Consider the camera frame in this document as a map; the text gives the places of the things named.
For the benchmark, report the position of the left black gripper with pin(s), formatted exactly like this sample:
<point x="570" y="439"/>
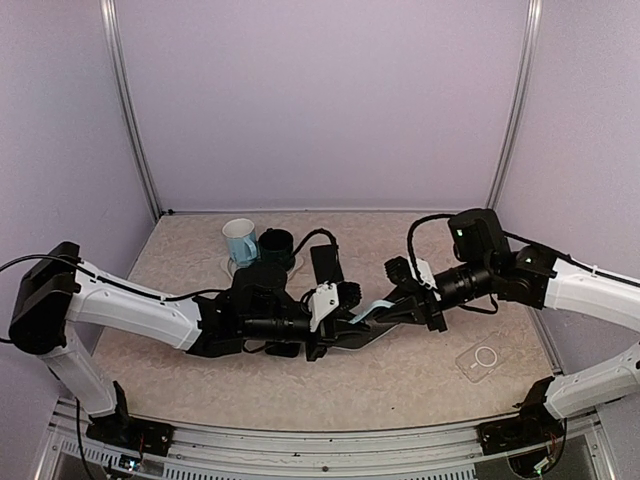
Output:
<point x="327" y="333"/>

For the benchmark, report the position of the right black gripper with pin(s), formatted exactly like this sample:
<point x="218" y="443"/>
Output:
<point x="428" y="308"/>

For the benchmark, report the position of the black phone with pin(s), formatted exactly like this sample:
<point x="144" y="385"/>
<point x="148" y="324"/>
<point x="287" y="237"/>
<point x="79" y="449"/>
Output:
<point x="326" y="265"/>
<point x="371" y="330"/>

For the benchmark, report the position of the light blue phone case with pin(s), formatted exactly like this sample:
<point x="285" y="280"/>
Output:
<point x="378" y="304"/>

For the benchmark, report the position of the black phone case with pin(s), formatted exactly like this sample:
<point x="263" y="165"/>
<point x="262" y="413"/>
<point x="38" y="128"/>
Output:
<point x="285" y="350"/>

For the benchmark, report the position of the clear magsafe phone case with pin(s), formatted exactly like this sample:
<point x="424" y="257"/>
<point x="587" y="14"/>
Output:
<point x="484" y="357"/>

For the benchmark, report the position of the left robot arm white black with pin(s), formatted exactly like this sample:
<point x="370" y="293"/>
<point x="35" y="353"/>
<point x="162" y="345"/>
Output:
<point x="61" y="290"/>

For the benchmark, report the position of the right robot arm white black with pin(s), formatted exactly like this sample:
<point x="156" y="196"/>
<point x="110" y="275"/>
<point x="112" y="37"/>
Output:
<point x="536" y="276"/>

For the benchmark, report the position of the dark green ceramic mug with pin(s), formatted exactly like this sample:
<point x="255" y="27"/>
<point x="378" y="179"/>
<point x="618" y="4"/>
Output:
<point x="276" y="246"/>

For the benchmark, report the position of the white grey ringed plate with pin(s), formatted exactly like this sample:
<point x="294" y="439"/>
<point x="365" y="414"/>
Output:
<point x="229" y="267"/>

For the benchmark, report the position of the light blue ceramic mug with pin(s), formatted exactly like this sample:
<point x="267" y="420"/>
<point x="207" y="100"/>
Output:
<point x="241" y="241"/>

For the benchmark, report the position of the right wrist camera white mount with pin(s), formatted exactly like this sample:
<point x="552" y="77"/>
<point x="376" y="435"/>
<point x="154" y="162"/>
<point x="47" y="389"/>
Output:
<point x="402" y="273"/>

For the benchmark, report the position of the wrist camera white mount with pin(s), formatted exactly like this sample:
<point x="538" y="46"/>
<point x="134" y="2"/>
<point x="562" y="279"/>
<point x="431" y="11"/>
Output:
<point x="330" y="298"/>
<point x="402" y="273"/>

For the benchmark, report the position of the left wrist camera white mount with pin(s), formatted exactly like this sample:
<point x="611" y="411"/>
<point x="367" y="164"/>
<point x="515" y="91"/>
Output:
<point x="330" y="298"/>

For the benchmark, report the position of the front aluminium rail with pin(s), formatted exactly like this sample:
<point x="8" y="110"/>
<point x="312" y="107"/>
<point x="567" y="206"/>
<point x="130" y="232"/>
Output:
<point x="439" y="452"/>

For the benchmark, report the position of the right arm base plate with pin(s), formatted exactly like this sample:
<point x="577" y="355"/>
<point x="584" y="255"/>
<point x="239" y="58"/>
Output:
<point x="516" y="433"/>

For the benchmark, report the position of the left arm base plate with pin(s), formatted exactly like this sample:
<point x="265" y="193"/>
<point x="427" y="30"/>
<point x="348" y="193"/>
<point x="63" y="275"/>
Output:
<point x="141" y="435"/>

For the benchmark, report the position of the right aluminium frame post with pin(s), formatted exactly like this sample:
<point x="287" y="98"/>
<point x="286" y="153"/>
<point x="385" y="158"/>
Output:
<point x="519" y="98"/>

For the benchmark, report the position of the aluminium frame post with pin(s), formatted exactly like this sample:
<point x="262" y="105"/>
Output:
<point x="110" y="22"/>
<point x="519" y="98"/>

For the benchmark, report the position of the left aluminium frame post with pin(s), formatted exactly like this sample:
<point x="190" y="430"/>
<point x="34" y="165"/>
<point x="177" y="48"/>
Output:
<point x="110" y="22"/>

